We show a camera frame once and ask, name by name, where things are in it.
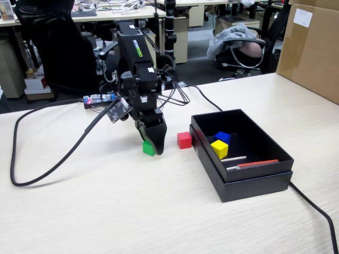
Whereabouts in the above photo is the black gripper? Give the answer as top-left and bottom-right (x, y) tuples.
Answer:
(131, 91), (168, 156)

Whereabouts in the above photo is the green wooden cube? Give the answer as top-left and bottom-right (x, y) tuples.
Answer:
(142, 140), (156, 157)

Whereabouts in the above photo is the red wooden cube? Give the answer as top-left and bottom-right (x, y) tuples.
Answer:
(176, 131), (192, 150)

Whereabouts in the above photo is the yellow wooden cube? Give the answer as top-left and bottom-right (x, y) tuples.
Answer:
(210, 139), (229, 160)

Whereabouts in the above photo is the blue wooden cube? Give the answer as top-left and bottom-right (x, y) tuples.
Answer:
(213, 131), (231, 146)

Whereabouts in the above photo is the black cardboard box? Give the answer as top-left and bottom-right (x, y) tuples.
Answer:
(191, 108), (295, 183)

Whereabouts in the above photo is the black open box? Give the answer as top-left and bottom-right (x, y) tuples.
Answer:
(189, 124), (293, 203)

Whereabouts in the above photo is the large brown cardboard box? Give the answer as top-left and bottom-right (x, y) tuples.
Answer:
(275, 0), (339, 105)

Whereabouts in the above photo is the red blue controller board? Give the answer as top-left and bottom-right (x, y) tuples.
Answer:
(83, 93), (118, 110)

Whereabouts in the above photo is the black pole with white bands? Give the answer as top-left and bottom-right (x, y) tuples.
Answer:
(163, 0), (177, 90)

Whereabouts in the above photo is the red flat bar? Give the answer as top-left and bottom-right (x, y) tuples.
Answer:
(237, 159), (280, 169)

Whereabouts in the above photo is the beige office desk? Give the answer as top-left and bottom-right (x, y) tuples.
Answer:
(0, 4), (167, 27)

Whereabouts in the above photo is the red and white carton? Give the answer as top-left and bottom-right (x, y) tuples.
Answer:
(24, 76), (49, 90)

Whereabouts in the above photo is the grey fleece blanket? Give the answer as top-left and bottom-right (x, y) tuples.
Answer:
(206, 23), (258, 59)

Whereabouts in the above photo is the black mesh office chair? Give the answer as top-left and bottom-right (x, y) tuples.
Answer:
(14, 0), (120, 98)

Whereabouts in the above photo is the pink seat cushion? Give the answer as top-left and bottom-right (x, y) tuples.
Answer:
(239, 41), (266, 58)

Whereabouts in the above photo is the black keyboard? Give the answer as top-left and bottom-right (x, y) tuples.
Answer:
(70, 10), (98, 17)

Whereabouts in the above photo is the chrome armrest office chair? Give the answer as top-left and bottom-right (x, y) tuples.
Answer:
(213, 0), (291, 81)

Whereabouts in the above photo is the bare camera circuit board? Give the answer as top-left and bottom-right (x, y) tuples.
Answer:
(106, 97), (132, 124)

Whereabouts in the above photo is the thick black camera cable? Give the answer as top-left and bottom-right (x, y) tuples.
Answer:
(10, 99), (117, 187)

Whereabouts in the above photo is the black table cable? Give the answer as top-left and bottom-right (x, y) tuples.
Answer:
(185, 84), (339, 254)

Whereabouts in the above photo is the small photo frame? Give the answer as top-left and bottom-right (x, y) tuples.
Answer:
(0, 0), (16, 22)

